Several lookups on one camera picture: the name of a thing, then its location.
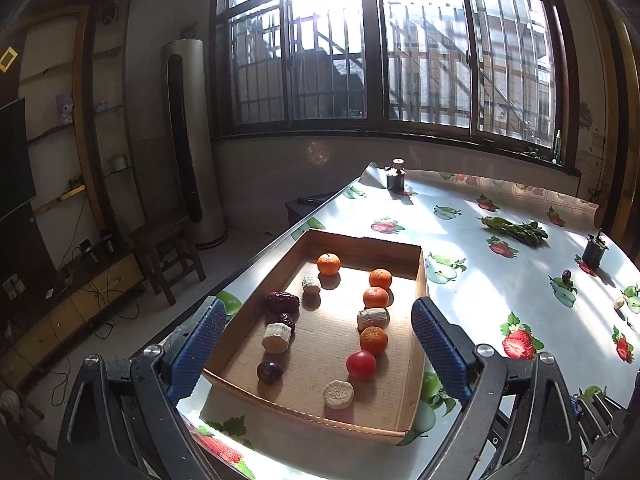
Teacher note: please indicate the wooden tv cabinet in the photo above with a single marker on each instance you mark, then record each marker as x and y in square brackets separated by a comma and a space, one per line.
[115, 280]

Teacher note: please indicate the orange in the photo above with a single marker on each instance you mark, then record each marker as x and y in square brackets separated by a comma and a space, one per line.
[373, 340]
[380, 278]
[328, 264]
[376, 297]

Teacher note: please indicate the black toothpick holder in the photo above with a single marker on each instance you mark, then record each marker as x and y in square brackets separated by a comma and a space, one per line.
[396, 178]

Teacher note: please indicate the purple plush toy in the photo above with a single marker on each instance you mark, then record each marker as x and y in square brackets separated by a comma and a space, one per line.
[64, 108]

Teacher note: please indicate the black television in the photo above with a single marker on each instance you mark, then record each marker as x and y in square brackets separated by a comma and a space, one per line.
[12, 160]

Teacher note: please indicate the black remote control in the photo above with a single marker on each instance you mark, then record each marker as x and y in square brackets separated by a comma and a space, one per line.
[312, 199]

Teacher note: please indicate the brown wooden stool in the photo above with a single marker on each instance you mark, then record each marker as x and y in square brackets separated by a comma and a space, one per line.
[160, 240]

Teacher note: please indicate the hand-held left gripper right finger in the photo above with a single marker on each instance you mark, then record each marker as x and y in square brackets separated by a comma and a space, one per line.
[440, 350]

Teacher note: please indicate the small black container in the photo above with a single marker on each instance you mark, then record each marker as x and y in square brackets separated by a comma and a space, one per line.
[595, 252]

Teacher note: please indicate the white corn cob piece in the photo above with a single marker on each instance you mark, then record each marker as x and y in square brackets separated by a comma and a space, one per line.
[338, 394]
[620, 303]
[276, 337]
[311, 284]
[372, 318]

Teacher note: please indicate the green vegetable bunch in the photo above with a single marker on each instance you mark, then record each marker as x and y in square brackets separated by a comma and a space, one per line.
[515, 230]

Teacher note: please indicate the red tomato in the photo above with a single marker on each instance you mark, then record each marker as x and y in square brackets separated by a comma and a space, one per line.
[361, 365]

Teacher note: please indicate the green bottle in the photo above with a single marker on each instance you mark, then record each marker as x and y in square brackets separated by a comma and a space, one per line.
[557, 146]

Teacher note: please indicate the dark purple plum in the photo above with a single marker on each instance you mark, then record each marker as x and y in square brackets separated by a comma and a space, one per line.
[269, 372]

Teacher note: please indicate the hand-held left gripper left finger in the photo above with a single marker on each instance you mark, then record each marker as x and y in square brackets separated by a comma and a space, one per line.
[197, 350]

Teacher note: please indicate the wooden wall shelf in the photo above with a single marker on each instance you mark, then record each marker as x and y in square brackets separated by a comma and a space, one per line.
[82, 110]

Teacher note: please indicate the tower air conditioner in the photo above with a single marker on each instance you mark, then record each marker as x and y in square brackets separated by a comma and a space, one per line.
[195, 160]

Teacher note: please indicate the barred window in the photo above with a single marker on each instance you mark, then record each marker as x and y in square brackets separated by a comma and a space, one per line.
[425, 60]

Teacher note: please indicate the dark wooden stool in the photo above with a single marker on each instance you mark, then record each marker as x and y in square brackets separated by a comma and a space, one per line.
[295, 210]

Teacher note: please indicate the shallow cardboard box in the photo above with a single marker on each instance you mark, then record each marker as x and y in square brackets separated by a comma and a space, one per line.
[325, 330]

